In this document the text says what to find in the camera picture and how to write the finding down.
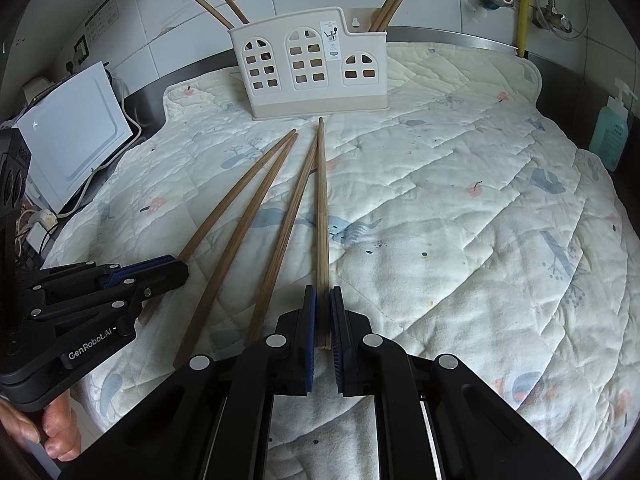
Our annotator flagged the yellow gas pipe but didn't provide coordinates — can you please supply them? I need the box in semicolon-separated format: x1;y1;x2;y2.
516;0;529;58

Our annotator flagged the wooden chopstick six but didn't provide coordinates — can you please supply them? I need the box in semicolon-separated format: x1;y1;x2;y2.
316;117;331;349

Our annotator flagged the wooden chopstick three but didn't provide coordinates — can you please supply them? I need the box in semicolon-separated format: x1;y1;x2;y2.
136;128;298;326

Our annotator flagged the teal soap dispenser bottle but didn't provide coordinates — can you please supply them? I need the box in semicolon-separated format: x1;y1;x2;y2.
589;78;637;172

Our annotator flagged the person left hand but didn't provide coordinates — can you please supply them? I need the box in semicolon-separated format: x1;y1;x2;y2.
1;391;81;462

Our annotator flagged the cream house-shaped utensil holder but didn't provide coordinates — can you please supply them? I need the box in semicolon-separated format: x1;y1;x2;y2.
230;6;388;119

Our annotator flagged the wooden chopstick one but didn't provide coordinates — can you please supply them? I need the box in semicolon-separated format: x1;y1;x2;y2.
193;0;234;30

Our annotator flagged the white appliance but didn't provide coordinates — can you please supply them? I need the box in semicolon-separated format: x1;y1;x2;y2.
15;62;132;214

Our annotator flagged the wooden chopstick four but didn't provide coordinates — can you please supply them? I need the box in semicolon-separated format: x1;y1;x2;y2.
172;131;298;370

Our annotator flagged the white power adapter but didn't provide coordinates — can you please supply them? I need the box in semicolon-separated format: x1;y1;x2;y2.
26;222;55;255

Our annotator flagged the wooden chopstick five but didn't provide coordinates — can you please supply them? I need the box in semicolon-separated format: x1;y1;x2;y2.
245;138;318;346

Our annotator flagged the white quilted patterned mat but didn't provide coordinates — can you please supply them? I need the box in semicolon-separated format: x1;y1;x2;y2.
47;44;639;479

